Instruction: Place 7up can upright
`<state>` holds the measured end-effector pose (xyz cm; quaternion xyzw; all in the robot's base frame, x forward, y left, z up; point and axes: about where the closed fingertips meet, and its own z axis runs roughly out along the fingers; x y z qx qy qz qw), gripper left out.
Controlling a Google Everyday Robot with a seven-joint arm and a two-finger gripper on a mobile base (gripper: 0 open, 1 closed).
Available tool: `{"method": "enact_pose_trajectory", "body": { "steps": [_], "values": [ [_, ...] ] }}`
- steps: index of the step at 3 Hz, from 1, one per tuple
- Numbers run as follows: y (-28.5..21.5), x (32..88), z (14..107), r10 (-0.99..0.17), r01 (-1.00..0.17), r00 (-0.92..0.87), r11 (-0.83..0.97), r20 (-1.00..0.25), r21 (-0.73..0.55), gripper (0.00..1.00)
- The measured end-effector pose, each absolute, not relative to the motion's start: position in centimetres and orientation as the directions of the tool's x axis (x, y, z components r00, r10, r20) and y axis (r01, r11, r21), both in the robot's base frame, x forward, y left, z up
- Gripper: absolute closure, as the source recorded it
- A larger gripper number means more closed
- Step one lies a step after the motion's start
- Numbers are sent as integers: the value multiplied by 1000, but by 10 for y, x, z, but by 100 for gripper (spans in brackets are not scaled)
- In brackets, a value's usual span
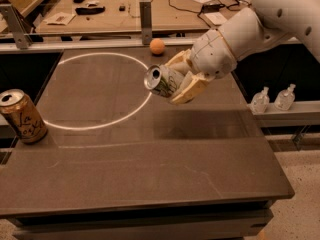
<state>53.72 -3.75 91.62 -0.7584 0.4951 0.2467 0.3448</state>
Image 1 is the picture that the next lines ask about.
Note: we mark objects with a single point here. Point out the black device on desk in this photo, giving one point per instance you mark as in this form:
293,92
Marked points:
89,10

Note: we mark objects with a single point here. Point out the metal bracket left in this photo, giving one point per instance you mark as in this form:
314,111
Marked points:
15,25

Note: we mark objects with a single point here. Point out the white green 7up can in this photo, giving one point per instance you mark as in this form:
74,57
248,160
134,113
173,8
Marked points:
162,81

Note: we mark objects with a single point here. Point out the white paper card right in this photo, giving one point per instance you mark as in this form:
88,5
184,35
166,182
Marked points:
216,18

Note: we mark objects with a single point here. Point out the clear small bottle right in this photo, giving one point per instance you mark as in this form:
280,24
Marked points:
285,98

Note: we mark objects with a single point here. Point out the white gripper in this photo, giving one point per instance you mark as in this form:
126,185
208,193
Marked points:
212,54

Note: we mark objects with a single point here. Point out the metal rail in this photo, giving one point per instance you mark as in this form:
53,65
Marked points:
48,47

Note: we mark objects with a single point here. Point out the white paper sheet left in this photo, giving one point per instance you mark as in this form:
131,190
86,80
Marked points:
60,18

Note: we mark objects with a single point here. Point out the clear small bottle left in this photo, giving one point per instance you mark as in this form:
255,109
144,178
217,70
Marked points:
260,101

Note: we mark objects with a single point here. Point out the orange ball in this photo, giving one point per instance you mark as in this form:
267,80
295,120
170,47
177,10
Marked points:
157,46

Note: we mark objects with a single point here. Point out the clear small bottle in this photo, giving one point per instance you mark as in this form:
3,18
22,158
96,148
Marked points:
260,101
285,98

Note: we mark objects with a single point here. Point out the small black box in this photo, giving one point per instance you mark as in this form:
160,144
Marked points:
122,8

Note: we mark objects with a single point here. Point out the wooden background desk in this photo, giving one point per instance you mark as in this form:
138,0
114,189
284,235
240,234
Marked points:
167,16

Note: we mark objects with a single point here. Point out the metal bracket middle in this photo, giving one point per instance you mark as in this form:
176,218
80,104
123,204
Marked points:
146,21

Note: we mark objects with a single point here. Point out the metal bracket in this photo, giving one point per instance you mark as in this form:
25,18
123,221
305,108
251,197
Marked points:
15,25
146,21

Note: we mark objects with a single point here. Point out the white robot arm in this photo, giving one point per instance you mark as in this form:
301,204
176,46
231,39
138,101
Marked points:
262,26

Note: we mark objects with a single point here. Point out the gold LaCroix can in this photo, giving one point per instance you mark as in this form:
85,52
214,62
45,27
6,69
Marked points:
20,112

